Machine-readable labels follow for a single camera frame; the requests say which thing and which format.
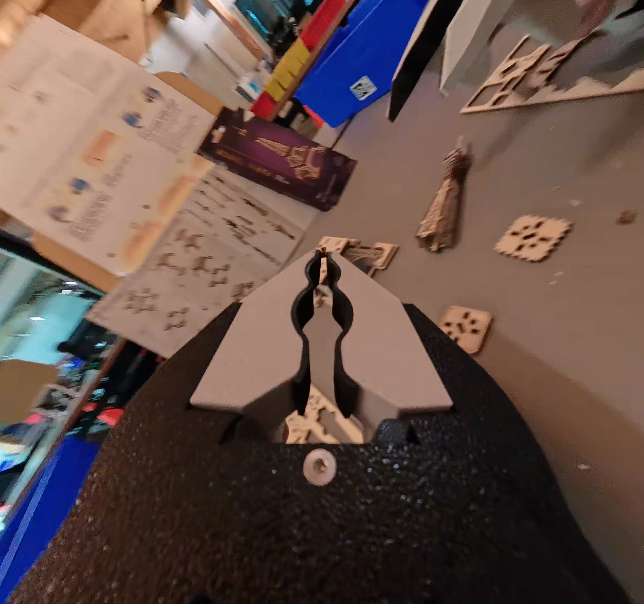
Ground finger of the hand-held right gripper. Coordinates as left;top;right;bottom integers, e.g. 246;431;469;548
385;0;485;122
439;0;542;97

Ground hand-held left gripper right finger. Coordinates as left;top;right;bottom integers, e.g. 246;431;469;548
325;251;454;443

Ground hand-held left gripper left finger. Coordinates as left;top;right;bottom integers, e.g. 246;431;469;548
189;249;323;443

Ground wooden tower spire model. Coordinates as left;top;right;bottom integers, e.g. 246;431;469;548
416;136;475;253

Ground small square wooden plate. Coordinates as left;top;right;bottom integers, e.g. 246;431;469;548
439;305;495;355
494;214;574;263

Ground blue bin with tag label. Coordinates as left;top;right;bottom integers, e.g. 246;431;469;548
293;0;451;129

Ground purple puzzle box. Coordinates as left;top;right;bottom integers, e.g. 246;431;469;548
198;106;359;213

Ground blue plastic crate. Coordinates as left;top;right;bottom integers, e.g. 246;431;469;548
0;433;104;587

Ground colour printed instruction sheet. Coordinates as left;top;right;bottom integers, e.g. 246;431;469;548
0;12;218;276

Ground cardboard box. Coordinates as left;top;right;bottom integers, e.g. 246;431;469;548
0;0;194;63

